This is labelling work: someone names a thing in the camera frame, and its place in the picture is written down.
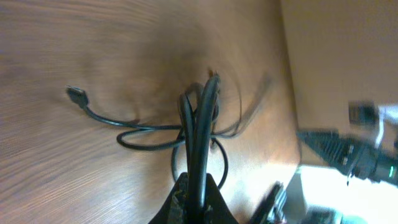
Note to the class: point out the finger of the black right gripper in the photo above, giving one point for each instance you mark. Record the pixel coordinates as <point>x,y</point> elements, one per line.
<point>329,145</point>

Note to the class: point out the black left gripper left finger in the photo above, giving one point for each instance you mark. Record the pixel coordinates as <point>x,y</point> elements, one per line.
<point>173,210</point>

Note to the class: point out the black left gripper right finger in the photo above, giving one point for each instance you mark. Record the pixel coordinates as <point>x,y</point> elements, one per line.
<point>216,209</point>

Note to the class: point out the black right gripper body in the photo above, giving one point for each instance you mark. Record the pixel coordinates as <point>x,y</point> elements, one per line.
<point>360,159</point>

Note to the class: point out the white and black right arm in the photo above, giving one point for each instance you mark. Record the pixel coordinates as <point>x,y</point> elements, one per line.
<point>386,168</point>

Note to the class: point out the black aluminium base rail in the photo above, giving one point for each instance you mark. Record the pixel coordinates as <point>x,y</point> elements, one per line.
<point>270,210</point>

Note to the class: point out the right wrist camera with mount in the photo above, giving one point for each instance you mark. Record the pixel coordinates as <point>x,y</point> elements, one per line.
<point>368,114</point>

